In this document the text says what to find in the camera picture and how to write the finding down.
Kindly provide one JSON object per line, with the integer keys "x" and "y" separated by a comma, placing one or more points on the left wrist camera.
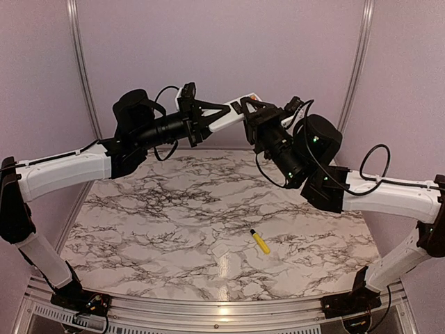
{"x": 187, "y": 91}

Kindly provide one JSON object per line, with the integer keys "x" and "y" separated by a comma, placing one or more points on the white battery cover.
{"x": 220, "y": 250}

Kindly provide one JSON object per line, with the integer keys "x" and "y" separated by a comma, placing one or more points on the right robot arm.
{"x": 302, "y": 145}

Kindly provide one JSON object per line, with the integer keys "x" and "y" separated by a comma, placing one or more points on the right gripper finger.
{"x": 247, "y": 107}
{"x": 262, "y": 106}

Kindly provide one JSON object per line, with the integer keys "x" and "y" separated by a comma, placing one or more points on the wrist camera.
{"x": 291, "y": 111}
{"x": 187, "y": 91}

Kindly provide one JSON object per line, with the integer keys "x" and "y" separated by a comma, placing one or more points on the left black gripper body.
{"x": 188, "y": 113}

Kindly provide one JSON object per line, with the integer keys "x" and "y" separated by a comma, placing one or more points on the yellow handled screwdriver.
{"x": 258, "y": 240}

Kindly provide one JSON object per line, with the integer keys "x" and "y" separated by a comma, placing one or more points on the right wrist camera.
{"x": 291, "y": 111}

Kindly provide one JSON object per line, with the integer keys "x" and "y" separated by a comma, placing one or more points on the left aluminium frame post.
{"x": 75, "y": 28}

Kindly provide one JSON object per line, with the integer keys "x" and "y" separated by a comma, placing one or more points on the aluminium frame post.
{"x": 75, "y": 28}
{"x": 358, "y": 64}

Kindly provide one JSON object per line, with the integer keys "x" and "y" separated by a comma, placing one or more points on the white red remote control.
{"x": 233, "y": 117}

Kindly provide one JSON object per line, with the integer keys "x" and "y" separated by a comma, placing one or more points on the front aluminium frame rail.
{"x": 130, "y": 314}

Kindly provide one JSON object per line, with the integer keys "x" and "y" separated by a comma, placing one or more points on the right aluminium frame post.
{"x": 358, "y": 64}

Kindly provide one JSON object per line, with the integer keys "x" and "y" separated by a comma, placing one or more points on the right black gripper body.
{"x": 263, "y": 134}

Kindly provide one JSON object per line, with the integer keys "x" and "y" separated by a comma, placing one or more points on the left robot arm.
{"x": 142, "y": 124}

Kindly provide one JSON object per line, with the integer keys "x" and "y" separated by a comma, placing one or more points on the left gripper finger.
{"x": 210, "y": 115}
{"x": 200, "y": 106}

